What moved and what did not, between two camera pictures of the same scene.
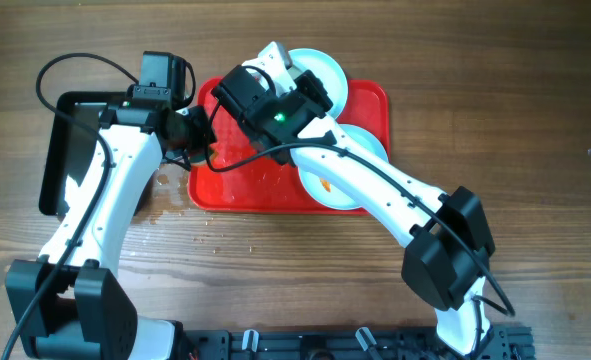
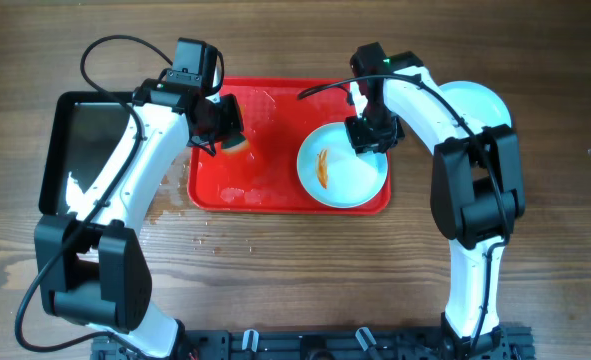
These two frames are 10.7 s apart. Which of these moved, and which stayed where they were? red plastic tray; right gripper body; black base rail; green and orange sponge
Moved: green and orange sponge; right gripper body
Stayed: red plastic tray; black base rail
